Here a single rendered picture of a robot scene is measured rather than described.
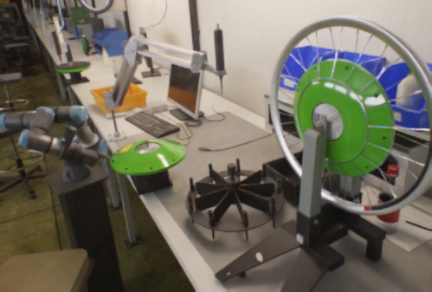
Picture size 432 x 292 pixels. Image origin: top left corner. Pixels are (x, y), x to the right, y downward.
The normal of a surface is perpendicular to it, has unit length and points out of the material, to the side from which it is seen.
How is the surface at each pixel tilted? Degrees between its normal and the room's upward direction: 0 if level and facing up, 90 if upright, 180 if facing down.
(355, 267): 0
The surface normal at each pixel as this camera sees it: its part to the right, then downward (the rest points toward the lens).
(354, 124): -0.73, 0.26
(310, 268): -0.32, -0.80
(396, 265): -0.06, -0.92
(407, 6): -0.88, 0.23
